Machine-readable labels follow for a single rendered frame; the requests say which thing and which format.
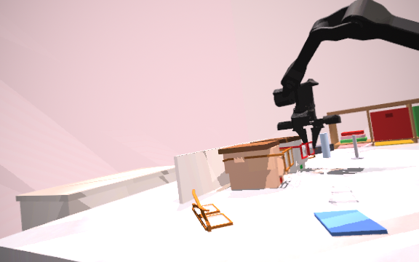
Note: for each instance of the blue flat slab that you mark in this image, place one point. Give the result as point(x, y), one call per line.
point(348, 223)

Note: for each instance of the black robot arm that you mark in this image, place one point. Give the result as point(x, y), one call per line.
point(362, 20)

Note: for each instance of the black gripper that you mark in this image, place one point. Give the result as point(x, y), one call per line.
point(318, 124)

